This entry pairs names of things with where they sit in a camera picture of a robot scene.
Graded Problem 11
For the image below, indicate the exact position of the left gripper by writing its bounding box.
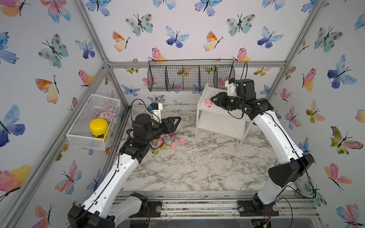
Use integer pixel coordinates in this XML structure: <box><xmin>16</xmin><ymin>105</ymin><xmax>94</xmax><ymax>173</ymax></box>
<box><xmin>143</xmin><ymin>116</ymin><xmax>180</xmax><ymax>145</ymax></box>

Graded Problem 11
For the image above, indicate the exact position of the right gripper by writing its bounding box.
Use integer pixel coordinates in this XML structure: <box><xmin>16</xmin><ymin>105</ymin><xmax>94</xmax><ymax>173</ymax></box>
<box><xmin>211</xmin><ymin>92</ymin><xmax>248</xmax><ymax>113</ymax></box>

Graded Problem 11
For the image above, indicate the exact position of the pink pig toy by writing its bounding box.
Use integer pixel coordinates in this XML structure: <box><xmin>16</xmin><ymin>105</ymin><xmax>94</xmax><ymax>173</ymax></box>
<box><xmin>179</xmin><ymin>138</ymin><xmax>186</xmax><ymax>145</ymax></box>
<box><xmin>171</xmin><ymin>142</ymin><xmax>177</xmax><ymax>150</ymax></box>
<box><xmin>205</xmin><ymin>99</ymin><xmax>213</xmax><ymax>108</ymax></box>

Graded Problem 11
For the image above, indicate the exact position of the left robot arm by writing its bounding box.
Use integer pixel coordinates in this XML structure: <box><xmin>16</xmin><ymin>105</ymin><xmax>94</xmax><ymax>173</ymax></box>
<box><xmin>67</xmin><ymin>114</ymin><xmax>181</xmax><ymax>228</ymax></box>

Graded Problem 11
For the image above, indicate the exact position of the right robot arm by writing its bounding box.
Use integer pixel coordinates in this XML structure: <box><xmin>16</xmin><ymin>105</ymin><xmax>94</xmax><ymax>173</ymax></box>
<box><xmin>211</xmin><ymin>79</ymin><xmax>314</xmax><ymax>215</ymax></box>

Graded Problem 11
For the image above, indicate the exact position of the pink toy car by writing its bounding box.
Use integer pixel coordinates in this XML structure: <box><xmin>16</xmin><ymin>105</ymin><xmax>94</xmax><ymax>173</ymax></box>
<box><xmin>170</xmin><ymin>135</ymin><xmax>176</xmax><ymax>142</ymax></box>

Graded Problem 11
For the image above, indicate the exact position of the white two-tier shelf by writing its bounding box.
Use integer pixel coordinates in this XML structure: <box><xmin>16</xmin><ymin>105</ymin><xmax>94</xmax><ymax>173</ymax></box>
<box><xmin>195</xmin><ymin>84</ymin><xmax>253</xmax><ymax>148</ymax></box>

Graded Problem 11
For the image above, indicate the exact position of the pink pig toy on table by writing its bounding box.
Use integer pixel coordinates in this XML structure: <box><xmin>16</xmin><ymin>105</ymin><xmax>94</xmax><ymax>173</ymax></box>
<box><xmin>179</xmin><ymin>138</ymin><xmax>186</xmax><ymax>145</ymax></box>

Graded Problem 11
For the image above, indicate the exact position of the pink round chips pile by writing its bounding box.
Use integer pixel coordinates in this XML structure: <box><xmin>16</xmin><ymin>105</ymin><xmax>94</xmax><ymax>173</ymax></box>
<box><xmin>96</xmin><ymin>108</ymin><xmax>117</xmax><ymax>124</ymax></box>

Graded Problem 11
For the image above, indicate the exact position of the yellow lidded jar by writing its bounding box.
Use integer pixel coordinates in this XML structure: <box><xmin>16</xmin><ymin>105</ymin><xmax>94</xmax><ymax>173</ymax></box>
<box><xmin>89</xmin><ymin>119</ymin><xmax>109</xmax><ymax>140</ymax></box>

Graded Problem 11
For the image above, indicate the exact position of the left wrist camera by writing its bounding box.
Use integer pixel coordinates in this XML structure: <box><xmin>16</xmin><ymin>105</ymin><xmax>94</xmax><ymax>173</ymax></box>
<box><xmin>148</xmin><ymin>103</ymin><xmax>163</xmax><ymax>123</ymax></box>

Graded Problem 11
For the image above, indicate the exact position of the black wire wall basket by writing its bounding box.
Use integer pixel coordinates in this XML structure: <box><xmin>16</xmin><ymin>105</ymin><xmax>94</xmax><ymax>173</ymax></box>
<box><xmin>143</xmin><ymin>59</ymin><xmax>236</xmax><ymax>93</ymax></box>

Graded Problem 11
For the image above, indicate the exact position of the white mesh wall basket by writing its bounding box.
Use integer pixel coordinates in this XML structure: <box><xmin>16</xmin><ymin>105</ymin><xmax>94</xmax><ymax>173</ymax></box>
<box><xmin>67</xmin><ymin>94</ymin><xmax>120</xmax><ymax>150</ymax></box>

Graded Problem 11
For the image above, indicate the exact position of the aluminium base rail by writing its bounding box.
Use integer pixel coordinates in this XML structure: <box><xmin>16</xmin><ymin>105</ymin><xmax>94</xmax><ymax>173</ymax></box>
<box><xmin>113</xmin><ymin>190</ymin><xmax>320</xmax><ymax>226</ymax></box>

